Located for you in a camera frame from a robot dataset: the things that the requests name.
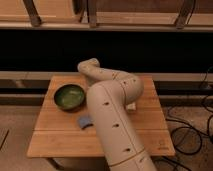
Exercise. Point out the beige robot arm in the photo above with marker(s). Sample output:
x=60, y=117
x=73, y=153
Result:
x=109, y=92

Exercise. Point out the green ceramic bowl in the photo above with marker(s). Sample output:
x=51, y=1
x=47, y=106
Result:
x=69, y=97

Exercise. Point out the white small bottle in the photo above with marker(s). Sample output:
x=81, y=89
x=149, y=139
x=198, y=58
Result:
x=131, y=107

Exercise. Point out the blue sponge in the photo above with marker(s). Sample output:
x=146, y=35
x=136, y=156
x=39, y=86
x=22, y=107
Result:
x=84, y=122

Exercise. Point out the wooden table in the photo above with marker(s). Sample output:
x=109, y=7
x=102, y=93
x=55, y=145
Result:
x=57, y=134

